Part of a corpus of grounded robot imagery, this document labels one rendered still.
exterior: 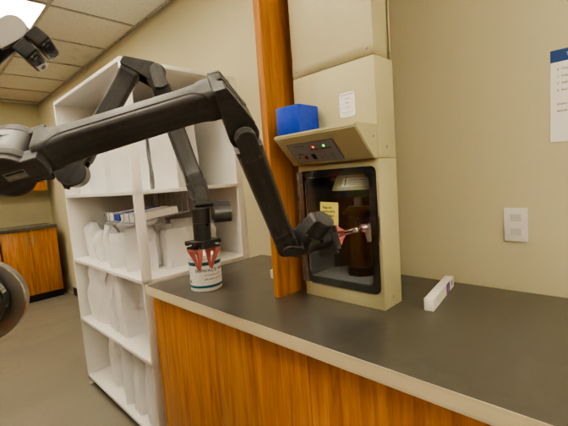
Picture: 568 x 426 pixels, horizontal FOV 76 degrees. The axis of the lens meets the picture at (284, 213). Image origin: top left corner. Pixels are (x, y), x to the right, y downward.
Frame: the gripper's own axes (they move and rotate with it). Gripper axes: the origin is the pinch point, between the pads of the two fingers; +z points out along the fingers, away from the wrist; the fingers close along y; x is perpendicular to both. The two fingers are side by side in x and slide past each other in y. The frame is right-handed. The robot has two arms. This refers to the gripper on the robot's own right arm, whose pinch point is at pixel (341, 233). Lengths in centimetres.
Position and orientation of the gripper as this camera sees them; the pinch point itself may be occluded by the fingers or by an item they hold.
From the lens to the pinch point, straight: 115.8
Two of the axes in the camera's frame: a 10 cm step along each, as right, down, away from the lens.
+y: -2.4, -9.7, 0.7
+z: 6.7, -1.2, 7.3
